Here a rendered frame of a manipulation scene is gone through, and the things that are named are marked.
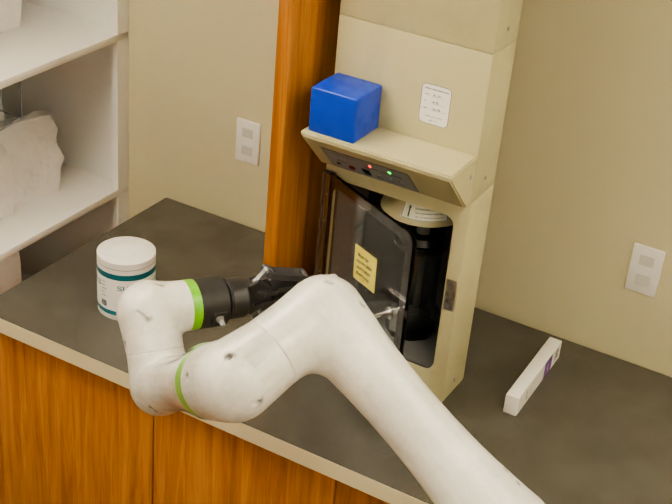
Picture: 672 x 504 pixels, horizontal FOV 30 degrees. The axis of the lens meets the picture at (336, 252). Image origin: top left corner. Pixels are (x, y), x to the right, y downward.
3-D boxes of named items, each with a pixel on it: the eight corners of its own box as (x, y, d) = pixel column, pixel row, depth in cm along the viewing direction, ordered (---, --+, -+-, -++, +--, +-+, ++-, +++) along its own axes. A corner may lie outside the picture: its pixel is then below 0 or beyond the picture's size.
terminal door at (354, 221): (314, 335, 272) (329, 169, 252) (394, 412, 250) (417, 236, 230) (311, 336, 271) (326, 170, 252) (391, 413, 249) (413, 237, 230)
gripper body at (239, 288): (226, 330, 226) (272, 322, 231) (235, 296, 221) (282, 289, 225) (211, 302, 231) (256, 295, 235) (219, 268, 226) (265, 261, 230)
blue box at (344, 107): (333, 114, 246) (337, 71, 242) (378, 128, 242) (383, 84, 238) (307, 130, 239) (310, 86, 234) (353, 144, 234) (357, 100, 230)
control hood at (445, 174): (325, 157, 252) (329, 111, 247) (471, 204, 239) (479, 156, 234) (296, 177, 243) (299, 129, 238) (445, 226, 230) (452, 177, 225)
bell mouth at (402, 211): (404, 180, 268) (407, 157, 265) (480, 204, 261) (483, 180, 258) (364, 210, 254) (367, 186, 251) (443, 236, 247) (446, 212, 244)
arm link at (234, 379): (308, 387, 177) (261, 315, 175) (237, 441, 172) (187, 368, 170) (266, 388, 193) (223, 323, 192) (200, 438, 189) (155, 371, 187)
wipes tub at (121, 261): (121, 286, 293) (121, 229, 285) (167, 304, 287) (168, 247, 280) (85, 309, 283) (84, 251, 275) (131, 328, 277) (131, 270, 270)
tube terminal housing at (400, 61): (364, 304, 295) (398, -16, 257) (490, 350, 281) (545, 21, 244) (309, 351, 275) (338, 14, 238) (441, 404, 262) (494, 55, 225)
